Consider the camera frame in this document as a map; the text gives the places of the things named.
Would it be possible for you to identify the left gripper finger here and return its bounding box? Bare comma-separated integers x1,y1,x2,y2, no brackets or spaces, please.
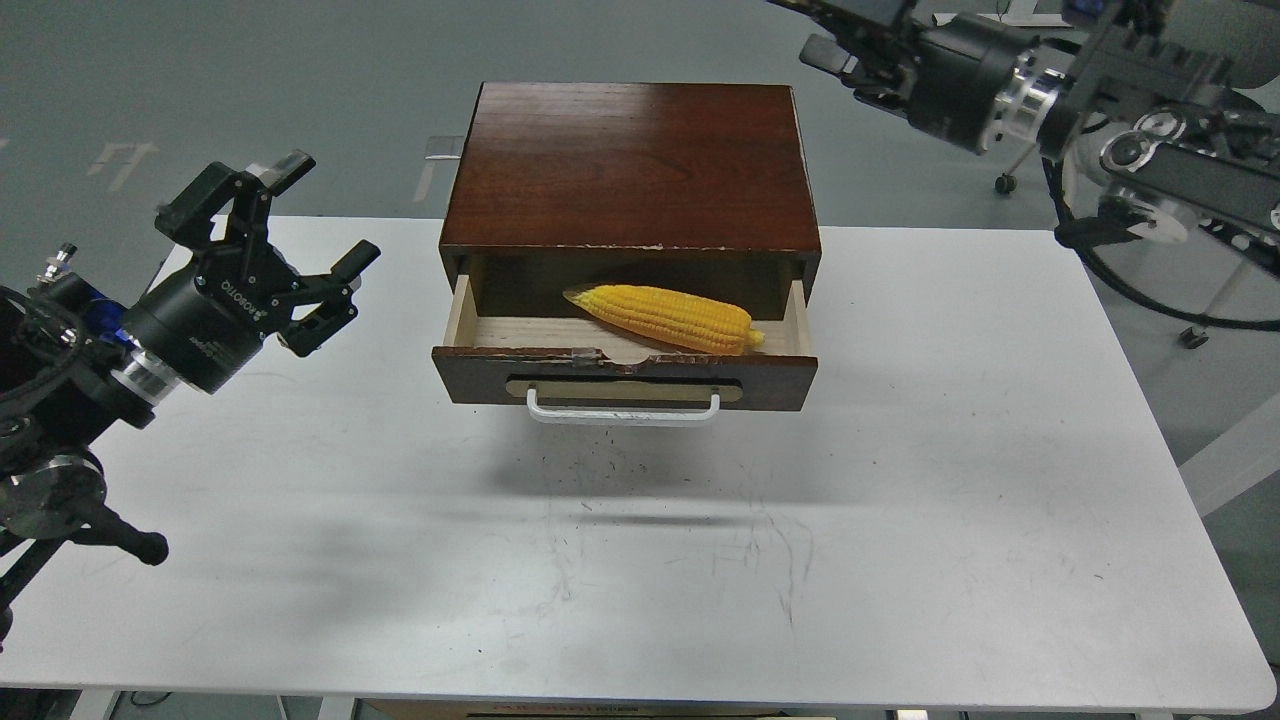
276,240,381,357
154,151,316,272

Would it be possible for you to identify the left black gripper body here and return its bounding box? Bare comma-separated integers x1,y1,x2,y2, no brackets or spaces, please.
123,250,300,393

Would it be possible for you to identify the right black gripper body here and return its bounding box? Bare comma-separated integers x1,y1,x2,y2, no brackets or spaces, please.
850,1,1034,154

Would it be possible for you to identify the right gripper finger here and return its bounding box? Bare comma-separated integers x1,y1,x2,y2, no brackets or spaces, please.
800,35,916,101

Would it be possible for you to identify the wooden drawer with white handle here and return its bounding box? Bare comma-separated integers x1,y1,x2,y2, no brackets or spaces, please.
431,251,819,413

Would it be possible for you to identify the yellow corn cob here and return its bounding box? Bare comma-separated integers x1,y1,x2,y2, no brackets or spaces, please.
562,284,765,356

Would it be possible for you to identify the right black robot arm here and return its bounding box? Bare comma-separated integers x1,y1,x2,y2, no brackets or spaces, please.
788,1,1277,250

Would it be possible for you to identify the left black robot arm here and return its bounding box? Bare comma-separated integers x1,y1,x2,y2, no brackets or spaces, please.
1,150,380,632

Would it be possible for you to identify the dark wooden cabinet box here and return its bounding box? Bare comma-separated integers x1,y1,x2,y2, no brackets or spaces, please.
439,81,822,291

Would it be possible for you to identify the grey office chair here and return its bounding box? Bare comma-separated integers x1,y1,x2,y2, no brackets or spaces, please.
991,1,1279,195

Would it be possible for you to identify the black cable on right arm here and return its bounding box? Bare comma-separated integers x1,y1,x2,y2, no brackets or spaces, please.
1041,150,1280,348

